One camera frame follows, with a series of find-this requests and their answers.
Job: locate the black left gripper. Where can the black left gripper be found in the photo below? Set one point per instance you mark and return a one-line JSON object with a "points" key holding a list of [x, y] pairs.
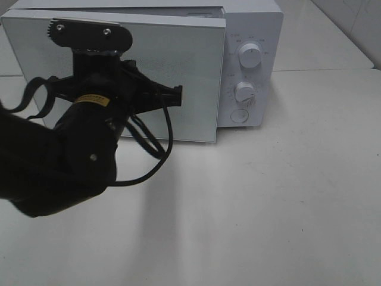
{"points": [[97, 67]]}

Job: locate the white microwave door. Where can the white microwave door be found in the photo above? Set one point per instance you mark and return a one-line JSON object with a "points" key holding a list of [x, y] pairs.
{"points": [[170, 50]]}

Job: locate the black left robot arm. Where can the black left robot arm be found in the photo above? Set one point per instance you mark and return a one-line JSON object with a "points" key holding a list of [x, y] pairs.
{"points": [[58, 145]]}

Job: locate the white lower microwave knob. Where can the white lower microwave knob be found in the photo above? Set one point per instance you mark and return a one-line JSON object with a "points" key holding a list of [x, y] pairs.
{"points": [[244, 91]]}

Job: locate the white microwave knob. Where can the white microwave knob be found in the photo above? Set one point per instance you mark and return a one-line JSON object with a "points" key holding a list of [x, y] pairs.
{"points": [[244, 91], [250, 55]]}

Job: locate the white upper microwave knob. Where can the white upper microwave knob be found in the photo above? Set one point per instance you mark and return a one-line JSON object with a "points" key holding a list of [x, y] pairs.
{"points": [[250, 55]]}

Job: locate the white microwave oven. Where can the white microwave oven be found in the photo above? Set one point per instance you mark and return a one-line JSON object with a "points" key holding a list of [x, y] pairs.
{"points": [[245, 21]]}

